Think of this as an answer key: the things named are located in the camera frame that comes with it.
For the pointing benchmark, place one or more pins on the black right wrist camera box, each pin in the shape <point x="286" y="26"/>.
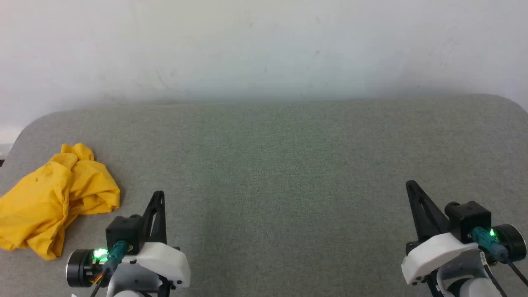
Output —
<point x="470" y="218"/>

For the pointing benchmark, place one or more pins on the grey-green fabric sofa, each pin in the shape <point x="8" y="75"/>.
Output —
<point x="264" y="165"/>

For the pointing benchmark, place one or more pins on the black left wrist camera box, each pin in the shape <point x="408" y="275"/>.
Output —
<point x="123" y="229"/>

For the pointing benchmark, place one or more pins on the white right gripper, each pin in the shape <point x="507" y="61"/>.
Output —
<point x="433" y="251"/>

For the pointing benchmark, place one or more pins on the yellow shirt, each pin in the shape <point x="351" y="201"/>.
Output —
<point x="37" y="198"/>

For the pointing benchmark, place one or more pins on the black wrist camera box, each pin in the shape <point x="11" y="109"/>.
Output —
<point x="123" y="229"/>
<point x="470" y="218"/>

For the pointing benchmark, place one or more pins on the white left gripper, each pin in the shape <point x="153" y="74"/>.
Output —
<point x="165" y="260"/>

